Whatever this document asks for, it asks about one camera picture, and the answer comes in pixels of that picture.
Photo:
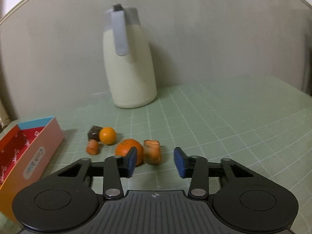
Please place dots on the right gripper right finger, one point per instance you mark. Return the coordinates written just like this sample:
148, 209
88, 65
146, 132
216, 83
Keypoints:
199, 170

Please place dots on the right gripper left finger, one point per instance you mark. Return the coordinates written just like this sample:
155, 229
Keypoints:
111, 170

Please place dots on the small orange tangerine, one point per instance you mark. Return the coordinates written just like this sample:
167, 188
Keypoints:
107, 135

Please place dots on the green cutting mat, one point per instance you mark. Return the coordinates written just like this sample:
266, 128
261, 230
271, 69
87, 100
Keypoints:
264, 124

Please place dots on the red cardboard box tray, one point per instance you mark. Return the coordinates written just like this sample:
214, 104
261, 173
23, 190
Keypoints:
26, 150

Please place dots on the white thermos jug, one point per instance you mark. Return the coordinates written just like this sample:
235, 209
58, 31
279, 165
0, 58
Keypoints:
127, 58

